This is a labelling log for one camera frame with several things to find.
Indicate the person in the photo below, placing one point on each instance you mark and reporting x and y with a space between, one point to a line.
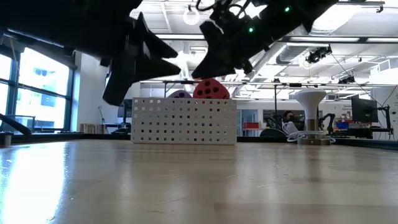
290 117

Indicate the large glass window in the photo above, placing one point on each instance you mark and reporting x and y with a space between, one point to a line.
43 81

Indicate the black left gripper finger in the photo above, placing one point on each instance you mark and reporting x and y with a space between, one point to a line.
152 46
155 70

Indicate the large red foam die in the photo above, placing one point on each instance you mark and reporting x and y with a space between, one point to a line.
211 90

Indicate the black aluminium table frame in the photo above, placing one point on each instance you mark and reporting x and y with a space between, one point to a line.
62 137

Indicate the dark background monitor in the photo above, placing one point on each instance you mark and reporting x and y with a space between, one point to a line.
124 109

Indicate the red storage box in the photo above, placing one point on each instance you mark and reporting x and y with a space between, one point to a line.
250 125

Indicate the white mushroom table lamp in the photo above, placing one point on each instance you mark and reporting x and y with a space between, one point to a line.
310 99

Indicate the white perforated metal basket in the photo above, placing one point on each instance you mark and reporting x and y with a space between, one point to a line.
183 142

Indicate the black computer monitor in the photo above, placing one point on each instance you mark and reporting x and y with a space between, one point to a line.
363 110

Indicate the black background office chair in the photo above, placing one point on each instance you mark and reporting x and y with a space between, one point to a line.
272 133

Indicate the black ceiling camera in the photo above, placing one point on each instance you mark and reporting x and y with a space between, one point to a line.
317 55
347 80

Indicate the small black background robot arm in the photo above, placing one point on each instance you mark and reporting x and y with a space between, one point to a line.
331 123

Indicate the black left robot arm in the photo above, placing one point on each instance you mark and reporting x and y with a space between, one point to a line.
62 25

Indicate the wooden blocks stack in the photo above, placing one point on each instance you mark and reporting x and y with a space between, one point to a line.
91 128

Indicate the blue storage box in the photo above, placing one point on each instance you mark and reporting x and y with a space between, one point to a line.
342 125

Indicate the large purple foam die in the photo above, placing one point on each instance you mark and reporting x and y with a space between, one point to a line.
180 95

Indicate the long ceiling light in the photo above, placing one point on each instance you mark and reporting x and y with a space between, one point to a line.
326 39
382 40
186 36

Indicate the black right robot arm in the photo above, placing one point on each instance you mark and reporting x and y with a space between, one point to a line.
304 12

